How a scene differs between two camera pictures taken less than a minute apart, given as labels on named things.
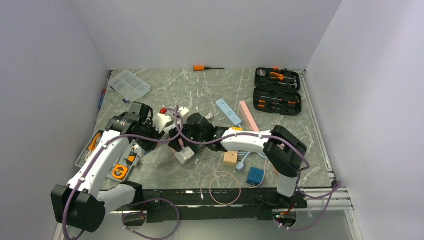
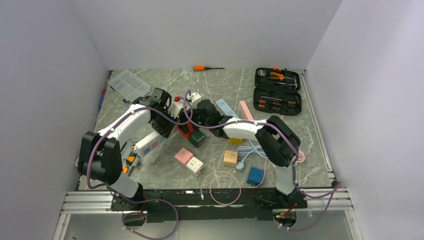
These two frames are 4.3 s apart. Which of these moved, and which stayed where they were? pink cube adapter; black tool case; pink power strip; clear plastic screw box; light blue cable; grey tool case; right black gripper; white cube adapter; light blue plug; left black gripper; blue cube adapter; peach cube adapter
Moved: white cube adapter; right black gripper; pink cube adapter; left black gripper
Stayed: light blue plug; pink power strip; black tool case; blue cube adapter; clear plastic screw box; light blue cable; grey tool case; peach cube adapter
